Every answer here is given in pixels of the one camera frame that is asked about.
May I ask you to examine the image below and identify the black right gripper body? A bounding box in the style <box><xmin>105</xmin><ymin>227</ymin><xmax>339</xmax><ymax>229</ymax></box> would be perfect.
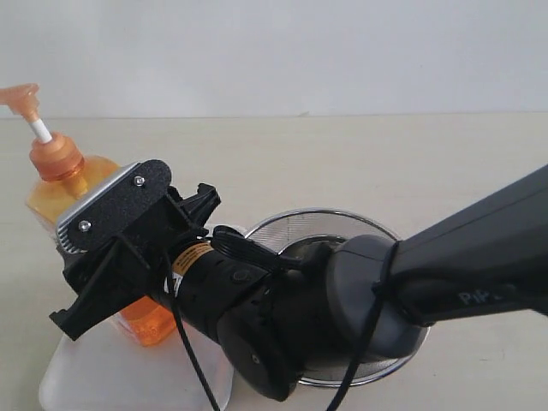
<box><xmin>62</xmin><ymin>182</ymin><xmax>223</xmax><ymax>318</ymax></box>

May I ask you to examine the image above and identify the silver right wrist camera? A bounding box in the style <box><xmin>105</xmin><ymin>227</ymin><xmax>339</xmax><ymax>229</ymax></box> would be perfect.
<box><xmin>56</xmin><ymin>159</ymin><xmax>172</xmax><ymax>254</ymax></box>

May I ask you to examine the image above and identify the steel mesh strainer basket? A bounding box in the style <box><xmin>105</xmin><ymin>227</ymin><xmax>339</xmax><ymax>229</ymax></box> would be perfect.
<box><xmin>245</xmin><ymin>207</ymin><xmax>430</xmax><ymax>386</ymax></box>

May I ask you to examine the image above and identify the white rectangular plastic tray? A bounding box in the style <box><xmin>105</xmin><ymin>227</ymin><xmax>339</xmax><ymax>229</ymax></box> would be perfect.
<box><xmin>39</xmin><ymin>319</ymin><xmax>211</xmax><ymax>410</ymax></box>

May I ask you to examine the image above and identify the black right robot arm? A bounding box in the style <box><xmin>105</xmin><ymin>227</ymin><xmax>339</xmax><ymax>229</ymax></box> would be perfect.
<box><xmin>51</xmin><ymin>159</ymin><xmax>547</xmax><ymax>409</ymax></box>

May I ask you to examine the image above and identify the orange pump soap bottle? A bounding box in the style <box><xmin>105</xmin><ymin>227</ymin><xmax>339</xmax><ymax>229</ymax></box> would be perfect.
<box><xmin>1</xmin><ymin>83</ymin><xmax>176</xmax><ymax>347</ymax></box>

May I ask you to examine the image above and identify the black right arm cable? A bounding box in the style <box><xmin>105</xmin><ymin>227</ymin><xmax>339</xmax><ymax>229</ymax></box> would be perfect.
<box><xmin>160</xmin><ymin>226</ymin><xmax>403</xmax><ymax>411</ymax></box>

